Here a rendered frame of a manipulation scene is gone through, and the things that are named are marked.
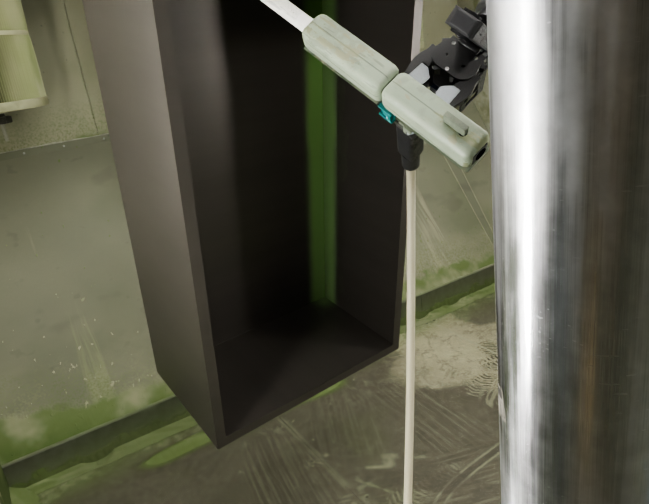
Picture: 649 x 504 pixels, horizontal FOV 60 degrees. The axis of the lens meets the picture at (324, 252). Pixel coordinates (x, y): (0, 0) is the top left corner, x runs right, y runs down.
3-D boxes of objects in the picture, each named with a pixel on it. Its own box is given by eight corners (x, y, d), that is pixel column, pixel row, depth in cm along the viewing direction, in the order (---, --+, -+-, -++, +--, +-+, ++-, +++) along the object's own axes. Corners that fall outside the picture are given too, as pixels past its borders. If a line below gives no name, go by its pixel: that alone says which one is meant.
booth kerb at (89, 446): (13, 498, 188) (1, 467, 184) (13, 495, 189) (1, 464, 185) (546, 264, 311) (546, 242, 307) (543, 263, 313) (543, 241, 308)
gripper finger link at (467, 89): (452, 122, 78) (487, 74, 79) (453, 117, 77) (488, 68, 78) (424, 106, 80) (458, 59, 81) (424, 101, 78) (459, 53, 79)
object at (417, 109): (477, 197, 90) (496, 127, 69) (457, 218, 90) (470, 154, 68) (273, 39, 105) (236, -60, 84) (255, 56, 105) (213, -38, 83)
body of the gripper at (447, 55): (458, 117, 85) (511, 62, 86) (463, 87, 77) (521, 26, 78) (420, 89, 87) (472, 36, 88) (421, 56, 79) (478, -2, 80)
